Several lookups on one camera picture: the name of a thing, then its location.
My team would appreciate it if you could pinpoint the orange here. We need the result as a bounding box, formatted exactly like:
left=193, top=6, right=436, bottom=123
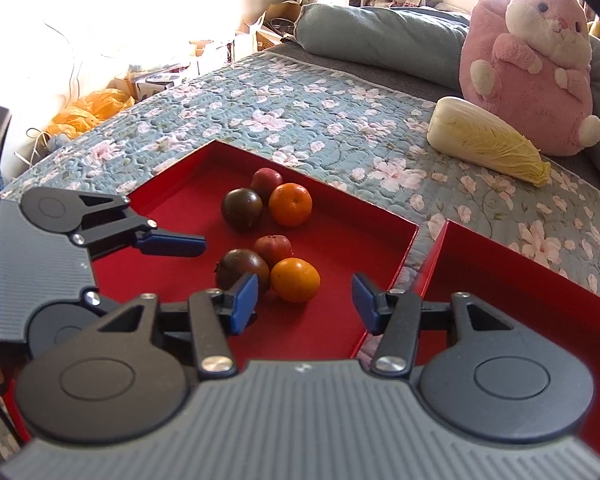
left=268, top=182, right=313, bottom=228
left=270, top=257, right=322, bottom=304

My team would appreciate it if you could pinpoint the blue-grey pillow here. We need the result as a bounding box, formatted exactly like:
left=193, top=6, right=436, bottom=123
left=294, top=3, right=473, bottom=92

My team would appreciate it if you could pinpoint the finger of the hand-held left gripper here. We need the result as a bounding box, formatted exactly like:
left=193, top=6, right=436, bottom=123
left=81, top=287, right=131, bottom=318
left=72, top=192, right=207, bottom=260

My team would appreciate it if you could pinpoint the orange plastic bag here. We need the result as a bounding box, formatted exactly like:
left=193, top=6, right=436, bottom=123
left=47, top=88, right=136, bottom=138

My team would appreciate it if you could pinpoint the red apple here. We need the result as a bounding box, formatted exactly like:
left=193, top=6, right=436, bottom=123
left=251, top=167, right=284, bottom=201
left=254, top=234, right=294, bottom=266

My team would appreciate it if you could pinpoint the white wall cable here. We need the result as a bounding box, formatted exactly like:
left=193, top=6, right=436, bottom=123
left=25, top=7, right=88, bottom=161

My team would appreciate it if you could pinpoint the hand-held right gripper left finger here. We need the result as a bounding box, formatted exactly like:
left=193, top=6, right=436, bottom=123
left=97, top=273, right=259, bottom=378

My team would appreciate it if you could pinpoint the napa cabbage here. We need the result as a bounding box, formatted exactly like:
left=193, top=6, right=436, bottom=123
left=426, top=96, right=552, bottom=187

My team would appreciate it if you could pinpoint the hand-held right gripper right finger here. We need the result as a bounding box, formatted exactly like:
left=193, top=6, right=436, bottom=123
left=352, top=273, right=515, bottom=377

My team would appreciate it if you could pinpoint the grey bed sheet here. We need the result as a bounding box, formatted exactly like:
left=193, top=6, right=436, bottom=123
left=275, top=42, right=600, bottom=201

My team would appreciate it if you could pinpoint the open cardboard box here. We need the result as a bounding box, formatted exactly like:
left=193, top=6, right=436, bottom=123
left=252, top=1, right=303, bottom=48

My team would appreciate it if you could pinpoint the floral quilted blanket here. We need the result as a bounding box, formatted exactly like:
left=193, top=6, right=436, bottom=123
left=0, top=50, right=600, bottom=306

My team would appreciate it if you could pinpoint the red cardboard box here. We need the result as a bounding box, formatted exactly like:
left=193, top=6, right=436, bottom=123
left=350, top=219, right=600, bottom=466
left=10, top=140, right=421, bottom=441

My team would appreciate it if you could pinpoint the dark purple tomato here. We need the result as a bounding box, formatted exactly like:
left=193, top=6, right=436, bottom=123
left=215, top=248, right=271, bottom=297
left=221, top=188, right=263, bottom=232

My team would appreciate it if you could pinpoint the pink plush hamster toy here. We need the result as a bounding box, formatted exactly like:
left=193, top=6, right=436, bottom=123
left=458, top=0, right=600, bottom=157

